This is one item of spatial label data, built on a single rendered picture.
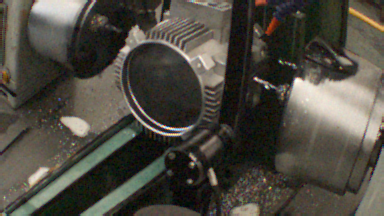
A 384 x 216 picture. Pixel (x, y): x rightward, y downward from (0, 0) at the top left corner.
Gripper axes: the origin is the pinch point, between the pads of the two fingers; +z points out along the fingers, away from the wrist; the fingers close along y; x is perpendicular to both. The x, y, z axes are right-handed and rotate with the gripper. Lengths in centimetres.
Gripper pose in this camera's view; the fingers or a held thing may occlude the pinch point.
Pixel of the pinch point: (145, 17)
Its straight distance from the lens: 97.3
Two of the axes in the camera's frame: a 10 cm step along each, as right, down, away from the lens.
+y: -8.3, -3.7, 4.1
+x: -5.2, 7.7, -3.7
